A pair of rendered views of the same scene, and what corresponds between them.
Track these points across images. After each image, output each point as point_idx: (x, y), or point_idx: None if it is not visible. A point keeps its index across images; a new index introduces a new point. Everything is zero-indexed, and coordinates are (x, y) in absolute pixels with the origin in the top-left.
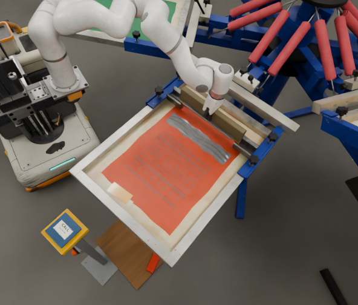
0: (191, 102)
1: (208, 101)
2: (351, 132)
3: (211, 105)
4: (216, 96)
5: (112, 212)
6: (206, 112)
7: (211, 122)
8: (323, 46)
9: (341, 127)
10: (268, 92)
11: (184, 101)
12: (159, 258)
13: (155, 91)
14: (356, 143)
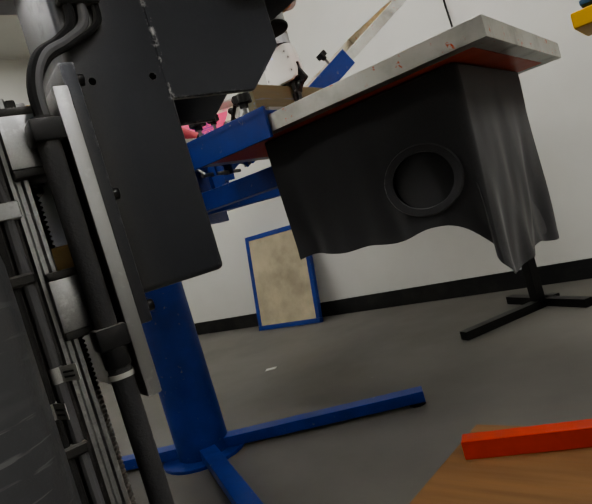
0: (272, 98)
1: (291, 48)
2: (322, 78)
3: (296, 54)
4: (288, 37)
5: (525, 34)
6: (301, 69)
7: None
8: (188, 130)
9: (314, 85)
10: (181, 291)
11: (266, 108)
12: (556, 55)
13: (246, 92)
14: (333, 78)
